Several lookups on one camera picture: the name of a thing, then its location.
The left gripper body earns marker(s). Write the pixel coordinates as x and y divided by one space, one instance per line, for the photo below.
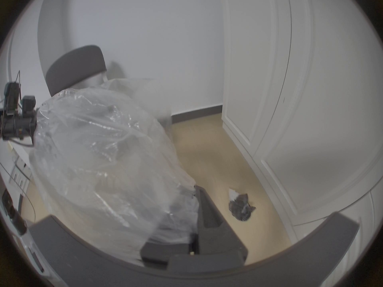
18 127

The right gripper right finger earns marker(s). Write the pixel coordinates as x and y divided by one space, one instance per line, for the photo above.
215 235

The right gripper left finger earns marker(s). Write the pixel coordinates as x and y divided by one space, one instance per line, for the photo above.
167 248

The black plastic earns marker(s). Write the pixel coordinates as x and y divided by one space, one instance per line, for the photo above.
239 209

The white printed wrapper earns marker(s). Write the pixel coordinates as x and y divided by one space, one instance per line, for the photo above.
233 193

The clear plastic bag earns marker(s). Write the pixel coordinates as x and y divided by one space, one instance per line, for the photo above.
104 145

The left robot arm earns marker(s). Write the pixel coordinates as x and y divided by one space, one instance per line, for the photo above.
12 97

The grey cushioned white chair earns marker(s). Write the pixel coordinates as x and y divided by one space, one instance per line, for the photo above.
74 67

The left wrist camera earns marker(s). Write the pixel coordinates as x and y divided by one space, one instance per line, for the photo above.
29 105

